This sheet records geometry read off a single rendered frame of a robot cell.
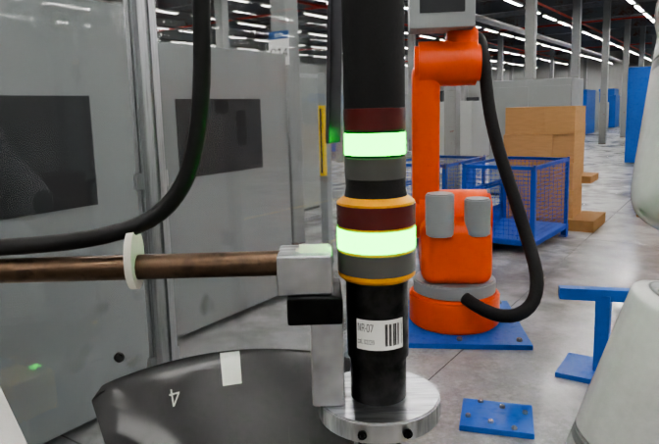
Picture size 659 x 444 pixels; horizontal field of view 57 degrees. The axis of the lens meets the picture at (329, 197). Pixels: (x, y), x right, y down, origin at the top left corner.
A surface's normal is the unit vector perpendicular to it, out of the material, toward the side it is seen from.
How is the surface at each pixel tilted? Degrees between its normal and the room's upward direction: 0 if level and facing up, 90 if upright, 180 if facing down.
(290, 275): 90
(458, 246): 90
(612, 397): 80
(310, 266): 90
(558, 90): 90
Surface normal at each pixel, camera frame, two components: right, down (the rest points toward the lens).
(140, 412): 0.03, -0.61
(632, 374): -0.82, -0.02
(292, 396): 0.12, -0.75
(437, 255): -0.11, 0.15
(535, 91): -0.56, 0.14
